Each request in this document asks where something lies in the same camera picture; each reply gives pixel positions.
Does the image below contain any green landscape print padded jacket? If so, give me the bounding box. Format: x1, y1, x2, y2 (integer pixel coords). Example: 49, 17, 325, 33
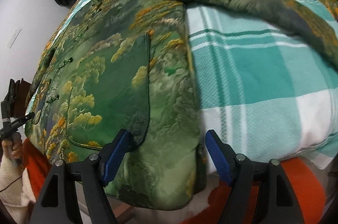
25, 0, 337, 210

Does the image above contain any dark brown wooden cabinet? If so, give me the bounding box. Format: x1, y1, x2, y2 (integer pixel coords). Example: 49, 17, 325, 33
13, 79, 31, 118

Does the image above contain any cream fleece left sleeve forearm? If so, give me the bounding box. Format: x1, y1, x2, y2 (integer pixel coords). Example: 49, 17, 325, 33
1, 156, 36, 209

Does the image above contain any person's left hand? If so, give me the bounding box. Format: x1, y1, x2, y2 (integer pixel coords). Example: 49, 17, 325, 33
2, 133, 23, 159

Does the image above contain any teal white plaid bed blanket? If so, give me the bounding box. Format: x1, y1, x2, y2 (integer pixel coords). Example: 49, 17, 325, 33
81, 0, 337, 169

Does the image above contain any white wall switch plate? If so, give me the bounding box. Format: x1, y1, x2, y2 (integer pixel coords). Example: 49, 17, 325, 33
7, 29, 22, 49

